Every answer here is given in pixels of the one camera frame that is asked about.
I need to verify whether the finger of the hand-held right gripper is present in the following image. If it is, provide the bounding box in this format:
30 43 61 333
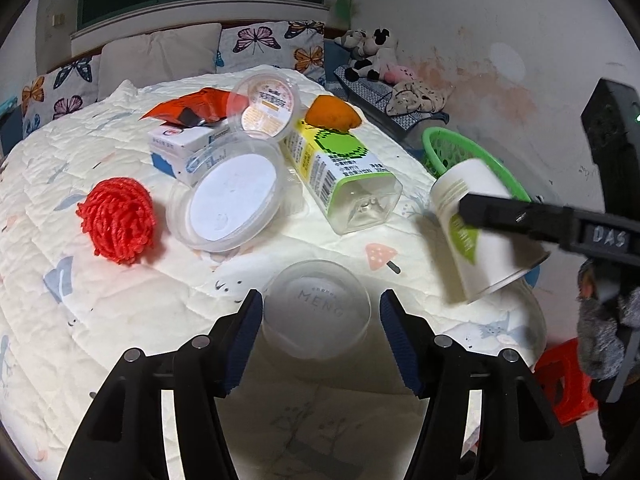
458 192 586 256

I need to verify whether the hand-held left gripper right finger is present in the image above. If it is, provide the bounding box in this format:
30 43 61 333
378 289 586 480

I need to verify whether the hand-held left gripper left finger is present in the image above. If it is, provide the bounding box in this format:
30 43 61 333
57 289 264 480

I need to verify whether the white paper cup green print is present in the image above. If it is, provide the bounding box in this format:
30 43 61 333
430 158 551 303

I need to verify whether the clear plastic cup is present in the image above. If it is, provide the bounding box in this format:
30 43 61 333
261 258 373 361

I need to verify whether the green plastic basket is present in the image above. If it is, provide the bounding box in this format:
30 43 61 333
421 127 532 203

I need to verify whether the white blue milk carton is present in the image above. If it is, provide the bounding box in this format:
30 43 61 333
148 119 241 187

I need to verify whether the person's right forearm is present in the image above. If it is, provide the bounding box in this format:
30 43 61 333
576 260 640 382

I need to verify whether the clear round plastic container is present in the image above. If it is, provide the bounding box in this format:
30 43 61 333
166 132 291 254

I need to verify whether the beige spotted plush toy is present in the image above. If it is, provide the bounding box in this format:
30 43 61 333
387 77 453 116

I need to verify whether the red plastic stool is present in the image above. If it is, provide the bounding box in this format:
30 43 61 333
534 337 598 427

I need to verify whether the white printed quilt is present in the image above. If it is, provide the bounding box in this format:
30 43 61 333
0 64 548 480

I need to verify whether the red foam mesh net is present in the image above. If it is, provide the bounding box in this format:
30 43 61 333
76 177 156 266

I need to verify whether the clear bottle yellow green label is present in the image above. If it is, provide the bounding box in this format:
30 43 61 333
284 119 404 236

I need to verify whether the blue checkered cloth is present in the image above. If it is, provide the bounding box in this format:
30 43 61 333
332 65 451 126

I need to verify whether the small clear cup orange label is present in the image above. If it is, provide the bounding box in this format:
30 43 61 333
226 74 301 140

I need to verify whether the black white cow plush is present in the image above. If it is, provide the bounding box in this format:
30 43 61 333
334 27 398 82

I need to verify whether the red snack wrapper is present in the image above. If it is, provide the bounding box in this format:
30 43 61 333
140 88 236 128

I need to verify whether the beige pillow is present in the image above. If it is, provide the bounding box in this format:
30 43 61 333
142 22 223 83
97 40 151 101

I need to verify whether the butterfly print pillow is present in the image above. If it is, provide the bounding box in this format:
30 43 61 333
216 20 326 83
21 54 103 136

